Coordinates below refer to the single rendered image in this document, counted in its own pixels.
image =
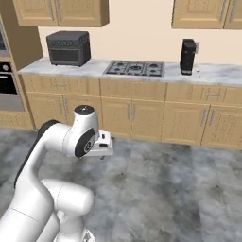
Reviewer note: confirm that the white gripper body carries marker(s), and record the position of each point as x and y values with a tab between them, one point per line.
102	151

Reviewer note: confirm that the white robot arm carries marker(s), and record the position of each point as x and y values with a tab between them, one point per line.
34	176

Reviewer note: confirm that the wooden base cupboard run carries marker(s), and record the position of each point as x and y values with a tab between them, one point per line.
148	107

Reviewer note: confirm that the black gas hob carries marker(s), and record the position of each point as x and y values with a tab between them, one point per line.
135	68

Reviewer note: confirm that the black toaster oven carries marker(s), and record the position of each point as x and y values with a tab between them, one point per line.
67	48

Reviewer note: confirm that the black built-in oven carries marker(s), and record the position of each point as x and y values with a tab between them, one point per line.
8	86

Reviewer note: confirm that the black coffee machine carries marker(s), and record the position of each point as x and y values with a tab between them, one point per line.
187	56

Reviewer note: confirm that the tall wooden oven cabinet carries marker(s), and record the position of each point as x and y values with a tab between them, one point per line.
23	38

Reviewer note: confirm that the built-in microwave oven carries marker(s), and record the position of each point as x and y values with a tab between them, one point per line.
2	41

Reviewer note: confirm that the grey wall socket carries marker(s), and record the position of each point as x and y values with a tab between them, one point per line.
197	46

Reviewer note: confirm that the wooden wall cupboard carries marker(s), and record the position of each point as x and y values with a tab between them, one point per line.
63	11
204	12

